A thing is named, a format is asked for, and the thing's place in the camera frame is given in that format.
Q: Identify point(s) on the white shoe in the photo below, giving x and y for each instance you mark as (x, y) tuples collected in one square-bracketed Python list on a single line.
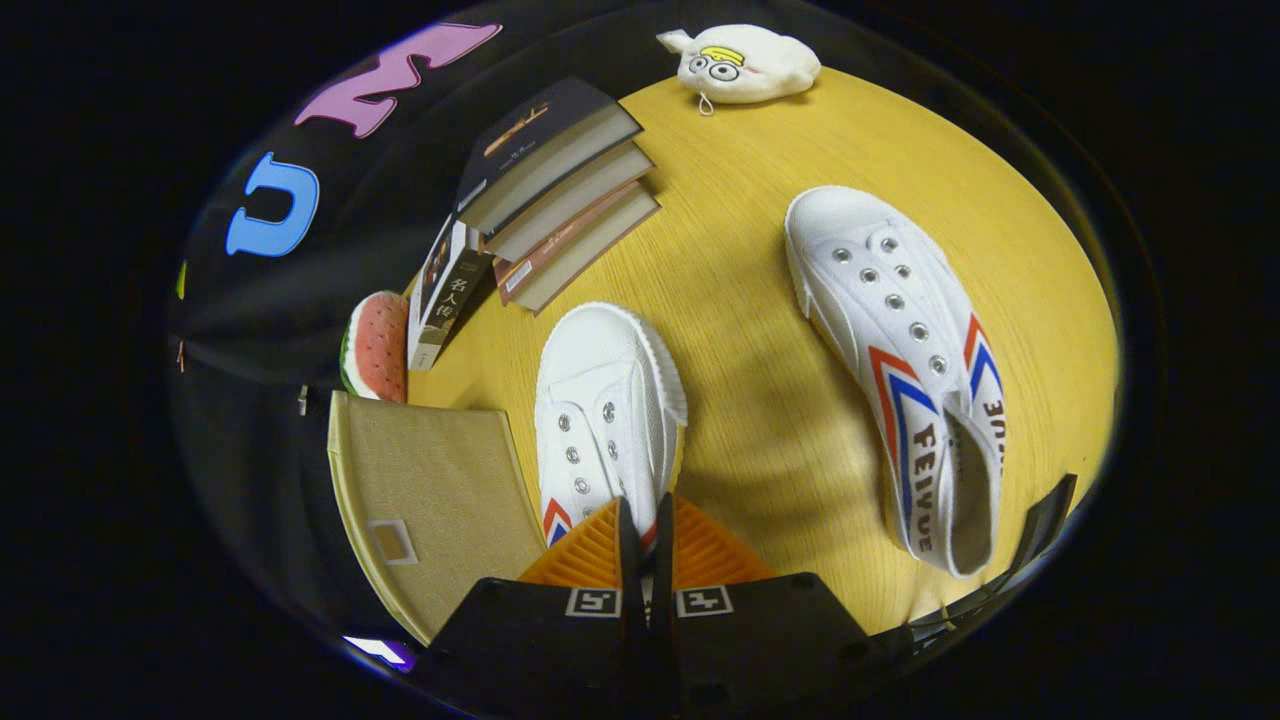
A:
[(880, 290), (605, 400)]

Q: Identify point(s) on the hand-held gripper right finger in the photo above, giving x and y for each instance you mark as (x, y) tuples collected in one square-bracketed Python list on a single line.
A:
[(760, 640)]

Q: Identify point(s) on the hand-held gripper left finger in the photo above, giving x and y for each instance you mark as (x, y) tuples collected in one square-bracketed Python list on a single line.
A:
[(530, 640)]

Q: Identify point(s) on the black cover book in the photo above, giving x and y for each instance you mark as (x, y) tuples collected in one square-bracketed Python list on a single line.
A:
[(540, 125)]

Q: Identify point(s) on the white plush pouch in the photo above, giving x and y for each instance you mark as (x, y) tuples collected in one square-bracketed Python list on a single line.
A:
[(750, 62)]

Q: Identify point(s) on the watermelon slice toy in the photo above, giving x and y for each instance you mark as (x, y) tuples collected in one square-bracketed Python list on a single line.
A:
[(378, 345)]

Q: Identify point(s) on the white portrait cover book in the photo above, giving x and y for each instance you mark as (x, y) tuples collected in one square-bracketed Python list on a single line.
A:
[(445, 300)]

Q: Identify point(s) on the black flat panel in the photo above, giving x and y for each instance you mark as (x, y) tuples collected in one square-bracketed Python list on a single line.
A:
[(1045, 525)]

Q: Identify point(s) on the reddish brown cover book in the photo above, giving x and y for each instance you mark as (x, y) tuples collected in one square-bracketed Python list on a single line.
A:
[(590, 250)]

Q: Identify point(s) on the lit computer screen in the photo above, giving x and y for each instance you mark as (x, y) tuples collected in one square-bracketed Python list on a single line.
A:
[(380, 650)]

